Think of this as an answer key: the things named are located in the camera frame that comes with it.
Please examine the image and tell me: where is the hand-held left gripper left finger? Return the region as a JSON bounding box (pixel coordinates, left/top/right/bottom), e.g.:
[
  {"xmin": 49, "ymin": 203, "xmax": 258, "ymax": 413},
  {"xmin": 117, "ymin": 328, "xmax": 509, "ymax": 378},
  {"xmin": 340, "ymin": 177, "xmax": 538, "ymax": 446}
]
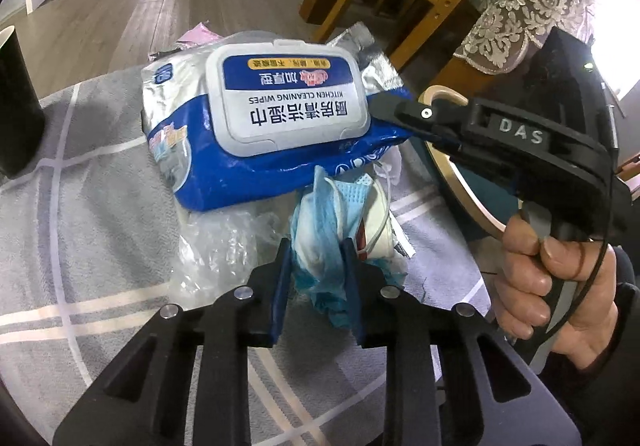
[{"xmin": 52, "ymin": 238, "xmax": 291, "ymax": 446}]

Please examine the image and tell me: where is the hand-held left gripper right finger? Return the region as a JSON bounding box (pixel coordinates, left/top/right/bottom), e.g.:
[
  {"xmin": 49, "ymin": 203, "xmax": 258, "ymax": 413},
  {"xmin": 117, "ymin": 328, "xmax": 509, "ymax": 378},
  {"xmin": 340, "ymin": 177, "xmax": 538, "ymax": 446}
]
[{"xmin": 340, "ymin": 237, "xmax": 583, "ymax": 446}]

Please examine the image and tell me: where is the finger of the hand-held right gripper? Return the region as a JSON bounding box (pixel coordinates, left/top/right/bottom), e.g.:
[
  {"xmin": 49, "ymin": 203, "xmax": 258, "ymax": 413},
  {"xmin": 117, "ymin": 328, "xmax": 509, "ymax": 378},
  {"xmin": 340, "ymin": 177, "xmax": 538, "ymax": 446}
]
[{"xmin": 367, "ymin": 93, "xmax": 468, "ymax": 152}]

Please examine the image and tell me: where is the silver foil packet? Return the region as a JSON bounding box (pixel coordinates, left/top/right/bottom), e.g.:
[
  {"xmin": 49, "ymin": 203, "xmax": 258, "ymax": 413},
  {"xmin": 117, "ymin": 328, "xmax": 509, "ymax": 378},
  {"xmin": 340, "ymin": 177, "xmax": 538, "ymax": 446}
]
[{"xmin": 327, "ymin": 23, "xmax": 406, "ymax": 99}]

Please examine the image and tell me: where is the blue face mask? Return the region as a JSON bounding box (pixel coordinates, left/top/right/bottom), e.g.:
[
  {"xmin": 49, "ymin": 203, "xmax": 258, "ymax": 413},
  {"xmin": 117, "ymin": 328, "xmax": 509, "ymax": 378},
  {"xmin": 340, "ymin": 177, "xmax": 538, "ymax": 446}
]
[{"xmin": 290, "ymin": 166, "xmax": 401, "ymax": 329}]

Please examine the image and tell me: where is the teal trash bin beige rim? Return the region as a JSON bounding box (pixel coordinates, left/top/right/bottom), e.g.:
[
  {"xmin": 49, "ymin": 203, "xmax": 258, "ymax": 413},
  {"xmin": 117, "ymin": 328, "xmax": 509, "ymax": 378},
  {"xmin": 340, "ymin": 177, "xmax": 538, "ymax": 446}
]
[{"xmin": 415, "ymin": 85, "xmax": 526, "ymax": 277}]

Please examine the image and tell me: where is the blue white wet wipes pack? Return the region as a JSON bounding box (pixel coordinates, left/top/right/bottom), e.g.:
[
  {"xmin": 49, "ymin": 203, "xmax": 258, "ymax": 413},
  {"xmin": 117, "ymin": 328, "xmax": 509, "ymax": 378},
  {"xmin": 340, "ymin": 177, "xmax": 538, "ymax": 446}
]
[{"xmin": 141, "ymin": 30, "xmax": 416, "ymax": 213}]

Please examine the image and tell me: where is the pink wrapper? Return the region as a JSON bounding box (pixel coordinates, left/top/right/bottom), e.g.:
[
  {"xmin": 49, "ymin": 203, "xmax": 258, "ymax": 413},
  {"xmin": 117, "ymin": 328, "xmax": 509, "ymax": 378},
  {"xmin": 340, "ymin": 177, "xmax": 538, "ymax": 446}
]
[{"xmin": 177, "ymin": 23, "xmax": 223, "ymax": 49}]

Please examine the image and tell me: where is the person's right forearm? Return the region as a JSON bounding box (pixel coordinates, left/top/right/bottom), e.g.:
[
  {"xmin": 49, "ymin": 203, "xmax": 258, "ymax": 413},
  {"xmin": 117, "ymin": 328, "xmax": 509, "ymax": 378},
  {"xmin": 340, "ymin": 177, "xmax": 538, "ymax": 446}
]
[{"xmin": 570, "ymin": 246, "xmax": 640, "ymax": 432}]

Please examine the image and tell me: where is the person's right hand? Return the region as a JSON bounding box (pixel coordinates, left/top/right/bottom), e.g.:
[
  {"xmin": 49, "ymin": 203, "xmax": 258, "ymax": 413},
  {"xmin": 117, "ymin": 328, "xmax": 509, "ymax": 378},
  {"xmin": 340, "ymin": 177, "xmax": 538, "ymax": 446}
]
[{"xmin": 492, "ymin": 213, "xmax": 618, "ymax": 372}]

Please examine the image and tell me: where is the clear plastic bag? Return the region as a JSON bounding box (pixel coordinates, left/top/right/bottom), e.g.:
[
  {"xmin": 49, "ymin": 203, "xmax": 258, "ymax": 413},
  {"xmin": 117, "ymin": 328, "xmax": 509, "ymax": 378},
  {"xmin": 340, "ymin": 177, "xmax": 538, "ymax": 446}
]
[{"xmin": 172, "ymin": 198, "xmax": 301, "ymax": 322}]

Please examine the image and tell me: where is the crumpled white paper cup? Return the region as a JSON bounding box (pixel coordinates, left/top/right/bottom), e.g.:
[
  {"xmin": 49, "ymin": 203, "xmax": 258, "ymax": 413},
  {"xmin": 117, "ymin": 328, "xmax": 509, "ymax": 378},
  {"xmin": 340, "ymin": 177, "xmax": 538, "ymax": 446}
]
[{"xmin": 350, "ymin": 176, "xmax": 416, "ymax": 262}]

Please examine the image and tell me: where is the lace tablecloth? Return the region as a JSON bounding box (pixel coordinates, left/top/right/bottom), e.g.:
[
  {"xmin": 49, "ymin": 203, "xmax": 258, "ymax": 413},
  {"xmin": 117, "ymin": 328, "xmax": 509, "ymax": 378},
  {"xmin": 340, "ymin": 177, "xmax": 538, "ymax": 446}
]
[{"xmin": 452, "ymin": 0, "xmax": 616, "ymax": 77}]

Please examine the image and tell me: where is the grey striped cloth ottoman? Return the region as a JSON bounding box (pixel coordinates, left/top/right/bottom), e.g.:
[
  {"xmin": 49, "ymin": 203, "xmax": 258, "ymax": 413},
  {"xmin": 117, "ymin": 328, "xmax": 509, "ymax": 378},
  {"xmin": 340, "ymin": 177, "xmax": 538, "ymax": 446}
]
[{"xmin": 0, "ymin": 68, "xmax": 506, "ymax": 446}]

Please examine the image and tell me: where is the black cup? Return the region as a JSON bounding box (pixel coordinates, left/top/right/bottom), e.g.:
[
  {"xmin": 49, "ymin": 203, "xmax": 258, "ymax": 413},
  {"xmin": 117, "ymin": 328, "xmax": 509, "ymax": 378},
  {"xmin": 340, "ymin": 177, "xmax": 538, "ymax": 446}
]
[{"xmin": 0, "ymin": 25, "xmax": 45, "ymax": 179}]

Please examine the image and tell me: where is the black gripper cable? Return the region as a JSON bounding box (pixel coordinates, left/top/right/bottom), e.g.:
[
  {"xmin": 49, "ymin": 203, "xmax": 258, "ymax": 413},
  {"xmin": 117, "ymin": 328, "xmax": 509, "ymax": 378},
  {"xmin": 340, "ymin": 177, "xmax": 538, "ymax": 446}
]
[{"xmin": 545, "ymin": 103, "xmax": 618, "ymax": 334}]

